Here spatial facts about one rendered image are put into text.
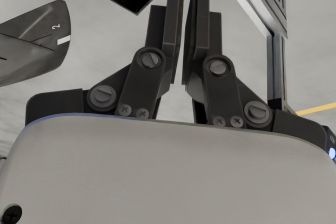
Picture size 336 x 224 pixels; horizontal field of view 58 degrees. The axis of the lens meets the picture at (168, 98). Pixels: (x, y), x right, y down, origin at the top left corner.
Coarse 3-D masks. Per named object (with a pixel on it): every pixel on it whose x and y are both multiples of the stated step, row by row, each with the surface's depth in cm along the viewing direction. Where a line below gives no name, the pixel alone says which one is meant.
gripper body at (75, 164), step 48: (48, 144) 8; (96, 144) 9; (144, 144) 9; (192, 144) 9; (240, 144) 9; (288, 144) 9; (0, 192) 8; (48, 192) 8; (96, 192) 8; (144, 192) 8; (192, 192) 8; (240, 192) 8; (288, 192) 8
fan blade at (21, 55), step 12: (0, 36) 32; (12, 36) 33; (0, 48) 34; (12, 48) 35; (24, 48) 36; (36, 48) 37; (48, 48) 38; (0, 60) 36; (12, 60) 37; (24, 60) 38; (36, 60) 39; (0, 72) 39; (12, 72) 40
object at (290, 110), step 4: (268, 100) 62; (272, 100) 62; (276, 100) 61; (280, 100) 60; (284, 100) 62; (268, 104) 62; (272, 104) 61; (276, 104) 61; (280, 104) 60; (284, 104) 61; (272, 108) 61; (276, 108) 60; (280, 108) 60; (284, 108) 61; (288, 108) 63; (288, 112) 62; (292, 112) 64
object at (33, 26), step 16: (16, 16) 56; (32, 16) 57; (48, 16) 60; (64, 16) 62; (0, 32) 56; (16, 32) 58; (32, 32) 60; (48, 32) 63; (64, 32) 66; (64, 48) 70; (48, 64) 71; (16, 80) 66
